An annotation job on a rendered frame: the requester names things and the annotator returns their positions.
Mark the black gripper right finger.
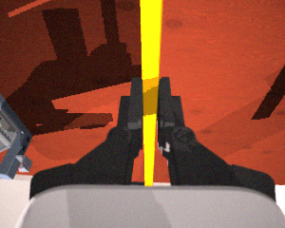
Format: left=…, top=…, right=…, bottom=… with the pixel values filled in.
left=157, top=77, right=276, bottom=202

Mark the yellow bar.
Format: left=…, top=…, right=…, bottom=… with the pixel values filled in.
left=141, top=0, right=162, bottom=185

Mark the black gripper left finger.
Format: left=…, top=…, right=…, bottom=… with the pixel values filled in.
left=29, top=77, right=143, bottom=200

